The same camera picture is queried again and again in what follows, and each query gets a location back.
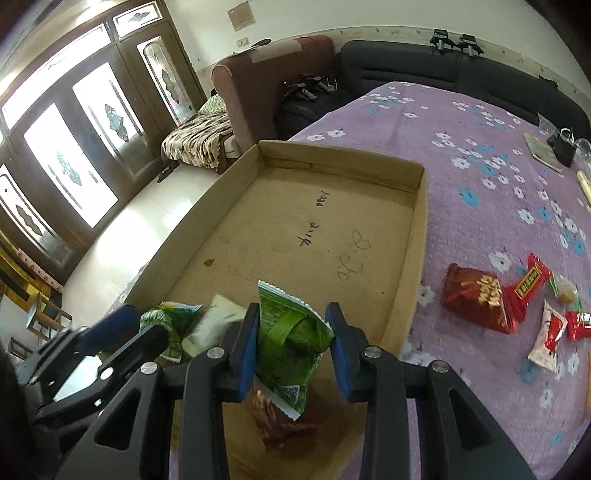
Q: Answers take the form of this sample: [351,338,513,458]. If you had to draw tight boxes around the olive booklet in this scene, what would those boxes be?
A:
[523,132,565,174]

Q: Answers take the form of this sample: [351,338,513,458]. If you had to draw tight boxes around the clear plastic bag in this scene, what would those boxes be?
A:
[537,113,561,137]

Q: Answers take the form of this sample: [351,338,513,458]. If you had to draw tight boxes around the green pillow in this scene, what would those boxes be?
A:
[198,95,228,116]

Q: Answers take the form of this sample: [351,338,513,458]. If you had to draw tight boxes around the brown armchair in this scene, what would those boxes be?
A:
[211,34,337,174]

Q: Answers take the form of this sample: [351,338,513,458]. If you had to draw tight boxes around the orange-red snack packet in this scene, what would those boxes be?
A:
[252,385,324,450]

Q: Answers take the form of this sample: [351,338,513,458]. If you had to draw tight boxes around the beige wall plaque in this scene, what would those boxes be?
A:
[227,1,257,32]

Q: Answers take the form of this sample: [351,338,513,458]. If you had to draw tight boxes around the shallow cardboard box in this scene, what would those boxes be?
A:
[124,140,429,480]

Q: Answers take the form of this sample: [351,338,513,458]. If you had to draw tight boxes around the wooden chair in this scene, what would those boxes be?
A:
[25,295,75,342]

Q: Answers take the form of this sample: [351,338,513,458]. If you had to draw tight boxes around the small red snack packet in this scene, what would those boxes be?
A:
[566,310,591,342]

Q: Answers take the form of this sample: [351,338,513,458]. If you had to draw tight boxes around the purple floral blanket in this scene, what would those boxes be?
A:
[111,80,591,480]

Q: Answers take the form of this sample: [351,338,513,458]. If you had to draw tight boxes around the wooden glass door set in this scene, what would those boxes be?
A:
[0,0,208,282]

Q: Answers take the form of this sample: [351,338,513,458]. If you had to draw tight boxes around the red candy bar wrapper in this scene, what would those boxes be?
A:
[503,253,553,324]

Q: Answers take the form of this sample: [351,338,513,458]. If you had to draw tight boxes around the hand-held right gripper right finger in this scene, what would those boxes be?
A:
[324,302,539,480]

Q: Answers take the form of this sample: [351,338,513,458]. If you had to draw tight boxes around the brown patterned blanket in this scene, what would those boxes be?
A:
[161,111,236,169]

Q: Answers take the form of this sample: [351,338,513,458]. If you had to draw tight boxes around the black bag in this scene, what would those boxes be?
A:
[274,85,356,139]

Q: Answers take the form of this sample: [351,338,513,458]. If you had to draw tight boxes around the black cup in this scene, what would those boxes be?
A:
[551,129,578,168]

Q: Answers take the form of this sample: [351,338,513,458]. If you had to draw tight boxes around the black sofa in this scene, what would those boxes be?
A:
[339,39,591,139]

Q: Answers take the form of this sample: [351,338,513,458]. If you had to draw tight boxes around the green snack packet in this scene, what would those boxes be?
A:
[253,280,335,422]
[140,301,203,363]

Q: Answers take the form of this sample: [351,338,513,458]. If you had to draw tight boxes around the white and red snack packet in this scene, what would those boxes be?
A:
[527,300,568,374]

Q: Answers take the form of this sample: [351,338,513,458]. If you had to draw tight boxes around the clear-wrapped brown candy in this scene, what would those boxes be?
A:
[549,276,581,310]

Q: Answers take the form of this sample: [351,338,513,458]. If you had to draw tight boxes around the black clamp device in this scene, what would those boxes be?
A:
[429,28,455,51]
[457,33,482,57]

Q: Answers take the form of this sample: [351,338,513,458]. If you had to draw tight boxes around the large red snack bag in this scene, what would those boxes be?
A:
[440,263,518,335]

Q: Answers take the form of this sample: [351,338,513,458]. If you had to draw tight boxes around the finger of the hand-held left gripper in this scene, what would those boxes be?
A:
[46,305,141,365]
[95,324,169,393]

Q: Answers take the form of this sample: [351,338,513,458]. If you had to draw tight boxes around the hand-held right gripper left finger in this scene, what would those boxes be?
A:
[53,302,262,480]

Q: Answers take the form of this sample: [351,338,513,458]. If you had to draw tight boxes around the pile of black devices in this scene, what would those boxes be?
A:
[281,74,338,100]

